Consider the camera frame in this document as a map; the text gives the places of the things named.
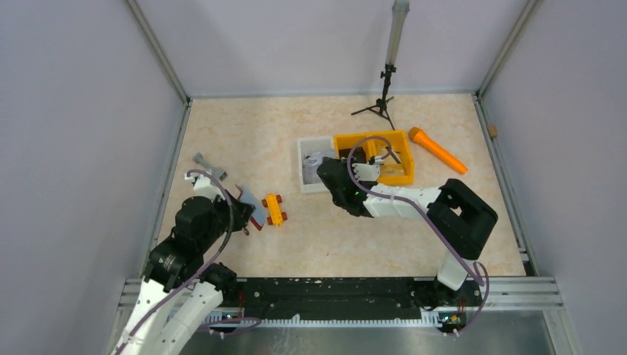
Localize grey dumbbell shaped part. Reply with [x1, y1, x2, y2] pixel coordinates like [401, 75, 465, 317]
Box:
[192, 152, 228, 181]

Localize red leather card holder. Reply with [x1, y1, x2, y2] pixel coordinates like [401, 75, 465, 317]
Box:
[235, 185, 268, 231]

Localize yellow toy brick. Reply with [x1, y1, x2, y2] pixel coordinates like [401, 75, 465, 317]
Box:
[262, 194, 288, 226]

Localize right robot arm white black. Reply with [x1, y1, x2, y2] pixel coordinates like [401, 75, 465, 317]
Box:
[316, 158, 498, 305]

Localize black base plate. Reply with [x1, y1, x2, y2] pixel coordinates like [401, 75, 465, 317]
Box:
[221, 277, 482, 321]

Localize orange toy microphone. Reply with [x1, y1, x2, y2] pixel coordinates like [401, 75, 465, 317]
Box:
[408, 127, 468, 175]

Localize yellow bin with black part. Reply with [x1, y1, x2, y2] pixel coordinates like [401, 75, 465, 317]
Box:
[333, 132, 376, 163]

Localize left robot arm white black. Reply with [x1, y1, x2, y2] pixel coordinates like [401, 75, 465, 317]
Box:
[112, 195, 256, 354]

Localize small packets in clear bin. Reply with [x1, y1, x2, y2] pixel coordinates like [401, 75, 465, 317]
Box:
[302, 151, 325, 185]

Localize small tan wall knob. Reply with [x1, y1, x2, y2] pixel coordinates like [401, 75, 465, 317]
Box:
[487, 124, 498, 139]

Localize clear plastic bin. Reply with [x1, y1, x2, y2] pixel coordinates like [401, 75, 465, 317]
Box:
[297, 136, 337, 193]

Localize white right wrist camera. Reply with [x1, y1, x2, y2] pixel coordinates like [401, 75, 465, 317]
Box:
[350, 155, 384, 182]

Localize black tripod with grey pole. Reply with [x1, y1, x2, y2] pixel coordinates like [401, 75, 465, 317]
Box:
[351, 0, 410, 130]

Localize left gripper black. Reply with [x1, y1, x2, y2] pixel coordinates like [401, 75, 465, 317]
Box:
[198, 187, 255, 250]

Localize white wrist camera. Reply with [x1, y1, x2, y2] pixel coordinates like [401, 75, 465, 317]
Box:
[184, 169, 223, 201]
[350, 155, 384, 182]

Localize yellow bin with clear bag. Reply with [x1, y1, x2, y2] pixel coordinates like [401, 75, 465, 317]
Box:
[367, 130, 415, 186]

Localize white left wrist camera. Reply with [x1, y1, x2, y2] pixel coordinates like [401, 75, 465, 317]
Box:
[184, 169, 223, 201]

